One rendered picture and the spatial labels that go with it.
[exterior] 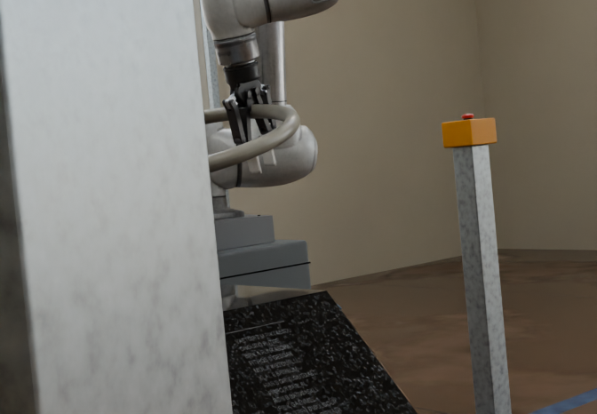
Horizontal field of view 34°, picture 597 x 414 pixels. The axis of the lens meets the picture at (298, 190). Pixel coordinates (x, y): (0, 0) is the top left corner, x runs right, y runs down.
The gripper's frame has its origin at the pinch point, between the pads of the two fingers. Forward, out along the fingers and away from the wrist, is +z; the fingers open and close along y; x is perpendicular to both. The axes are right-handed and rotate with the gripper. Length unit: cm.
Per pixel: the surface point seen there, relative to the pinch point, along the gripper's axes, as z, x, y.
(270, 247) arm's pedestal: 29.9, -20.4, -18.3
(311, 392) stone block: 14, 58, 63
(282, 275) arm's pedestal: 37.9, -19.1, -19.1
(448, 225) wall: 245, -318, -566
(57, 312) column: -33, 105, 128
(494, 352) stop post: 92, -4, -89
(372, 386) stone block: 17, 62, 54
